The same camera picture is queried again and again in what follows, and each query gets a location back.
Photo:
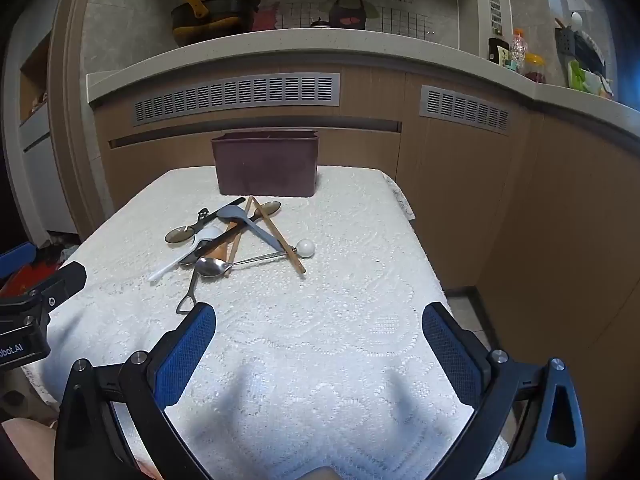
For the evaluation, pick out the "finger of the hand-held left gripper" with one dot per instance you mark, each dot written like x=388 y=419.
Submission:
x=67 y=280
x=17 y=256

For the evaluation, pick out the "dark packet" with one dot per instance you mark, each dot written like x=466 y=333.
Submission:
x=498 y=52

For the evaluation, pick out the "white ladle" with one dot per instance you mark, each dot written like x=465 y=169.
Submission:
x=576 y=19

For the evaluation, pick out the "white stone countertop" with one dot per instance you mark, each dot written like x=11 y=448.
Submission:
x=300 y=42

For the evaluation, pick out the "clear bottle with orange cap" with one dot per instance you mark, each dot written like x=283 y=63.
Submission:
x=518 y=52

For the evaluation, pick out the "grey utensil caddy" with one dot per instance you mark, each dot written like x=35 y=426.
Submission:
x=565 y=42

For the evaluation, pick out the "metal spoon with white ball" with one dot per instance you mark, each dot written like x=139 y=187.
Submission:
x=212 y=267

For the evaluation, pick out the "long grey vent grille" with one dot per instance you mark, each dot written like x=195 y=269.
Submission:
x=235 y=95

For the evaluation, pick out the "short grey vent grille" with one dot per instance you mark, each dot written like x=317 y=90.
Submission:
x=465 y=110

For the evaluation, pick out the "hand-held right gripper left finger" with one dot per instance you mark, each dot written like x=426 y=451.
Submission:
x=185 y=355

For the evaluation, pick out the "white lace tablecloth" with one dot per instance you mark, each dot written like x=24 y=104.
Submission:
x=325 y=310

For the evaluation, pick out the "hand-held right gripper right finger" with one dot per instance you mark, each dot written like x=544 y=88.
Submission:
x=450 y=355

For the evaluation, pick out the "jar with yellow lid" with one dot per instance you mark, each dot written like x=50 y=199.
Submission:
x=534 y=70

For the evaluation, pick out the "dark cooking pot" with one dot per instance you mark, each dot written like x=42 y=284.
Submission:
x=220 y=17

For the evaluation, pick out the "metal shovel-shaped spoon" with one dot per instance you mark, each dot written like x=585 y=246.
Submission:
x=192 y=285

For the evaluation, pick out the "small wall vent grille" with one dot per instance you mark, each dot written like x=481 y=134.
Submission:
x=495 y=10

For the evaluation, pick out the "black dish rack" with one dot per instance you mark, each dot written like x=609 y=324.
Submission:
x=592 y=55

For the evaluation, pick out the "maroon utensil holder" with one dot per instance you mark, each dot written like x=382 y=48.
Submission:
x=265 y=170

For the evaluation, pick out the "green and white packet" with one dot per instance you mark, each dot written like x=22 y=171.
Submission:
x=580 y=77

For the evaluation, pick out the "smoky translucent spoon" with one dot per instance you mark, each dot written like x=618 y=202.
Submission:
x=180 y=235
x=271 y=207

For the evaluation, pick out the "red plastic object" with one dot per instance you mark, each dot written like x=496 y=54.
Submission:
x=20 y=282

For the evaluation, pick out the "white plastic spoon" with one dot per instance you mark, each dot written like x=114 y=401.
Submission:
x=165 y=270

